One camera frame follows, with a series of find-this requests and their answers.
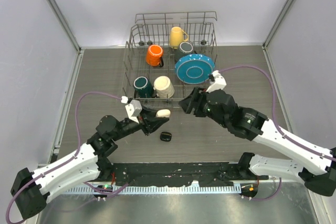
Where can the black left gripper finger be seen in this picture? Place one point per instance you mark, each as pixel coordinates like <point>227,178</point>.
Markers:
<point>155,123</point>
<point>148,111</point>

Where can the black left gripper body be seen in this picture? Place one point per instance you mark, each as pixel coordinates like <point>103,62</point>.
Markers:
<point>144,123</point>

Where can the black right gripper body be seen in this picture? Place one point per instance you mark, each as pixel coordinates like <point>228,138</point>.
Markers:
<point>202,107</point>

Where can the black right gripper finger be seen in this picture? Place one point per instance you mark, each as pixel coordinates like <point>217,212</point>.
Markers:
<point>189,108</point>
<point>190,101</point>

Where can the white earbud charging case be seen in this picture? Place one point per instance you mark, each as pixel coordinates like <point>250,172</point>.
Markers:
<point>163,113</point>

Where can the black earbud charging case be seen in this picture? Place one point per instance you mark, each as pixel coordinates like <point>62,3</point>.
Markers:
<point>165,136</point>

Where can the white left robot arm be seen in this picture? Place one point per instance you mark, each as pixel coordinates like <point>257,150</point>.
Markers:
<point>33,190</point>

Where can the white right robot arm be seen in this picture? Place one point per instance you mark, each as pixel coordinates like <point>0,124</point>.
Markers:
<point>307,163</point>

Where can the dark green mug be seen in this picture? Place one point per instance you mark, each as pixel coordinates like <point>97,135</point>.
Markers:
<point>143,88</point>

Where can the cream white mug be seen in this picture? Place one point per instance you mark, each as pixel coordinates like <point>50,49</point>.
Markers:
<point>164,87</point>

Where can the blue dotted plate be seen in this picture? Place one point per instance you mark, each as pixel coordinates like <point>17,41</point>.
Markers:
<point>194,68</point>

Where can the orange mug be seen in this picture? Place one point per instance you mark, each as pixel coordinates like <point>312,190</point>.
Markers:
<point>154,56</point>

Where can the grey mug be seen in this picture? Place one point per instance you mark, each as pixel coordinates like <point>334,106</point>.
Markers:
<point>185,48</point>

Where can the yellow mug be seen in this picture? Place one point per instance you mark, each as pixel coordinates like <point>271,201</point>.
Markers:
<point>177,36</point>

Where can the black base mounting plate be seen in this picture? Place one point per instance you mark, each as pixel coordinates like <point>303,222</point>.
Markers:
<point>176,174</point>

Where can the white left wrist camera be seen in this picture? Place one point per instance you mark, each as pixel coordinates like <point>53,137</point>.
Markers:
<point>133,108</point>

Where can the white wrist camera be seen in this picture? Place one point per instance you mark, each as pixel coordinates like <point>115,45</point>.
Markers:
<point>133,108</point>
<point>217,82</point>

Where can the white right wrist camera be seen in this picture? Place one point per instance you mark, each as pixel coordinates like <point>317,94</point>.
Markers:
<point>217,82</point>

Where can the grey wire dish rack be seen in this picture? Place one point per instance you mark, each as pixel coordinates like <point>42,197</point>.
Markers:
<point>154,28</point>

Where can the white slotted cable duct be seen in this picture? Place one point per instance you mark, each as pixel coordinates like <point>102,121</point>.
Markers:
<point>153,190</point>

